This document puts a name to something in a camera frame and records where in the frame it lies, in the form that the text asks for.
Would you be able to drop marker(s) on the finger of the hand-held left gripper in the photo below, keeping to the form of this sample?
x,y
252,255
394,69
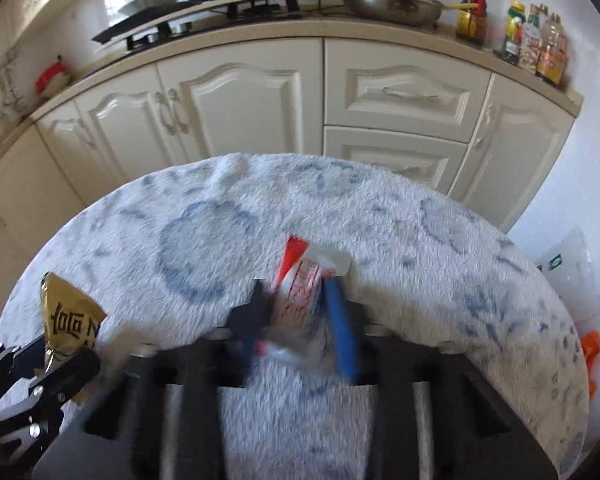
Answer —
x,y
5,362
75,372

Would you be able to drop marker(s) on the gold snack packet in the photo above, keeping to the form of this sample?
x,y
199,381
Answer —
x,y
70,320

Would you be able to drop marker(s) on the cooking oil bottle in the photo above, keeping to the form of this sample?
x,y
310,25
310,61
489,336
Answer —
x,y
551,55

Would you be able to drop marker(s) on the hanging kitchen utensils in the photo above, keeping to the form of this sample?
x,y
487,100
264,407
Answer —
x,y
0,102

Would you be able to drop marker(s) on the blue white fluffy table cloth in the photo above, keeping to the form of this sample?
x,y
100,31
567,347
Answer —
x,y
205,220

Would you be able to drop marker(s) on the red white plastic wrapper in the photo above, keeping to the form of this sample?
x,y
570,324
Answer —
x,y
302,285

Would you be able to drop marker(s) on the cream base cabinet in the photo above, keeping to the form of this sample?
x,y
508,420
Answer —
x,y
245,105

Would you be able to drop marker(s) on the white rice bag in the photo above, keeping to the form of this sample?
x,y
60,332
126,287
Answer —
x,y
570,270

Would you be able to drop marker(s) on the steel wok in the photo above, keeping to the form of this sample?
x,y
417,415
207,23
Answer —
x,y
155,0

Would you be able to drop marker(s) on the metal utensil rack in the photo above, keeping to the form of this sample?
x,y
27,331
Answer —
x,y
0,65

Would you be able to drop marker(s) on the white label bottle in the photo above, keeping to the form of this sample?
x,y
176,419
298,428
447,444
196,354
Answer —
x,y
531,45

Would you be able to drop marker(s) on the yellow cap bottle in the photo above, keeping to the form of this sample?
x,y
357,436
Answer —
x,y
514,35

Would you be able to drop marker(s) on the large cream drawer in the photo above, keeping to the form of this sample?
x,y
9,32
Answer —
x,y
405,90

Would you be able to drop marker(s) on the orange plastic bag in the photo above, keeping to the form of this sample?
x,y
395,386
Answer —
x,y
592,347

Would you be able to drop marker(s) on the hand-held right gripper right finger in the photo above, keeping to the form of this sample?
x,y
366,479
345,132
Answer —
x,y
342,330

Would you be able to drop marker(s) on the steel frying pan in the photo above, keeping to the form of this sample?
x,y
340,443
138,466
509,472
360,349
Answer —
x,y
385,5

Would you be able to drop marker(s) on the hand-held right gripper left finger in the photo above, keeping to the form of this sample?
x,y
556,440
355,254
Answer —
x,y
252,330

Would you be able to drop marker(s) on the red lid white bowl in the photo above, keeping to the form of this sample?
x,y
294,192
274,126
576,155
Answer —
x,y
52,77

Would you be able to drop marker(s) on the dark sauce bottle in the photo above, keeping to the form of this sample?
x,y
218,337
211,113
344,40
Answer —
x,y
471,17

